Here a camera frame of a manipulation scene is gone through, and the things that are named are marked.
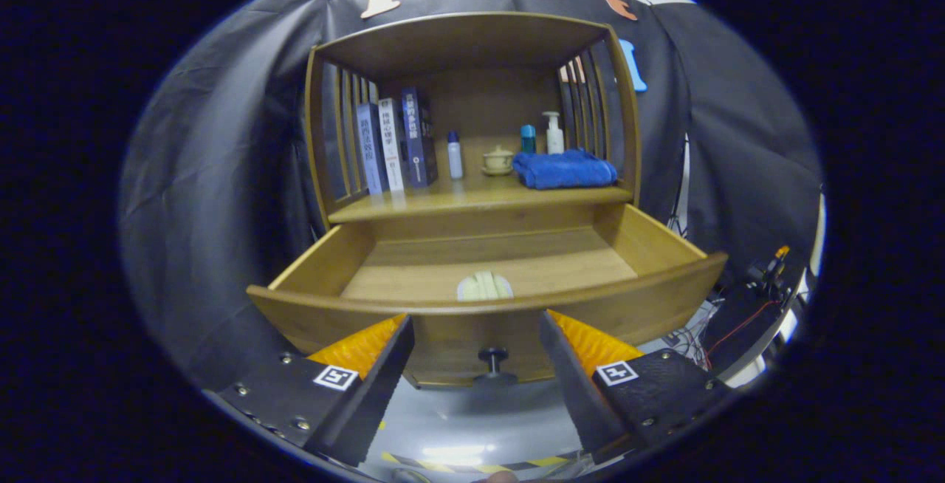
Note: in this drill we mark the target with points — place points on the yellow black floor tape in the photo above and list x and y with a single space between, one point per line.
443 466

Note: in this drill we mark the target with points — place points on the wooden cabinet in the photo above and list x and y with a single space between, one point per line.
458 40

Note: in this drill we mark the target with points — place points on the wooden drawer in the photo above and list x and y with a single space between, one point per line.
472 331

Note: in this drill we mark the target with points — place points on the white bottle blue cap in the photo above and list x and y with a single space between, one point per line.
455 162

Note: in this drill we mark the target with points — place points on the black backdrop cloth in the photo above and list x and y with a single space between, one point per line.
221 173

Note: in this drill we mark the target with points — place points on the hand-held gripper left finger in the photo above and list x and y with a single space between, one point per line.
373 391

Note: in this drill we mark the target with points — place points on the teal bottle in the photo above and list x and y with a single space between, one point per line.
528 141

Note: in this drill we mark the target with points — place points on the wooden countertop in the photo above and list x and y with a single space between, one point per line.
458 199

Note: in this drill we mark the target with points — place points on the beige lidded tea cup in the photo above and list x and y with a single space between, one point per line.
498 162

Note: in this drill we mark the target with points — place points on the blue folded towel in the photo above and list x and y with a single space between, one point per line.
565 170

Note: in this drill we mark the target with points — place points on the white book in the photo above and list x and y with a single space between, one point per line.
391 147

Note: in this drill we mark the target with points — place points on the dark blue book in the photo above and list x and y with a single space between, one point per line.
417 139

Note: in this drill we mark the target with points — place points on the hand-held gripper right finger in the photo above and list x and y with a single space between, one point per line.
572 387

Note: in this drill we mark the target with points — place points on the white pump bottle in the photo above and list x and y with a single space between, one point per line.
554 142

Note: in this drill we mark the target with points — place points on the light blue book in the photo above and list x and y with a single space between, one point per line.
369 151

